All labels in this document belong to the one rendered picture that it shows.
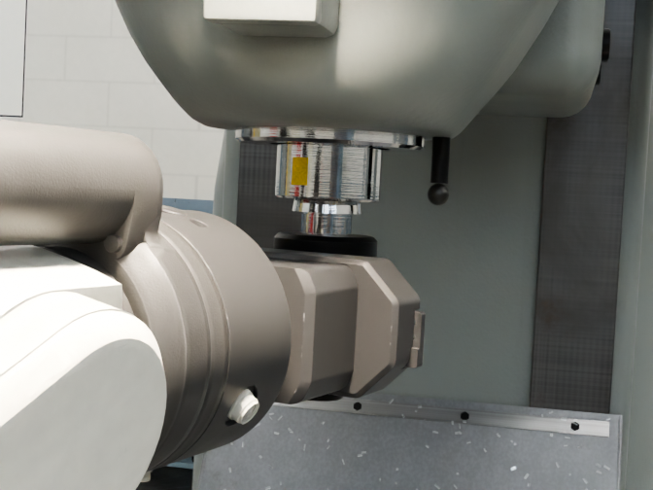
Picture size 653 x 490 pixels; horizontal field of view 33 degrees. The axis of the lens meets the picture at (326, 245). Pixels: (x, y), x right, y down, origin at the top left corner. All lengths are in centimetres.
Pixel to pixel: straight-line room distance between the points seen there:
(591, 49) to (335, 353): 25
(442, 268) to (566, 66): 31
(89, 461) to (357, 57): 19
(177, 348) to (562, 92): 33
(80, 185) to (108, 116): 479
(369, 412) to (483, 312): 12
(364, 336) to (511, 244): 44
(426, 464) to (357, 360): 43
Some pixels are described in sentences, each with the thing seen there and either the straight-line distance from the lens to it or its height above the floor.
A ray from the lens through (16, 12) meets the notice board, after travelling 534.
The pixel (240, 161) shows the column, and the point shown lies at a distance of 89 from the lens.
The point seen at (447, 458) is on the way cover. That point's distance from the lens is 86.
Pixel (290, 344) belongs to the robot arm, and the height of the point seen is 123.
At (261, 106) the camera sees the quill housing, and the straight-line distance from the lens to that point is 43.
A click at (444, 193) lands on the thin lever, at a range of 49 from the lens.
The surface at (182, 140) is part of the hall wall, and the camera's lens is 497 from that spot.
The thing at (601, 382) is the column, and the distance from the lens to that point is 87.
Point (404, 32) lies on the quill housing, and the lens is 41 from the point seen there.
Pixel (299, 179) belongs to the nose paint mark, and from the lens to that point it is 48.
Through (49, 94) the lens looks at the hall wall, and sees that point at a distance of 523.
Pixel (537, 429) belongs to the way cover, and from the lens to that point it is 87.
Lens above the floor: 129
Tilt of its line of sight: 3 degrees down
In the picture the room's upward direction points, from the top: 3 degrees clockwise
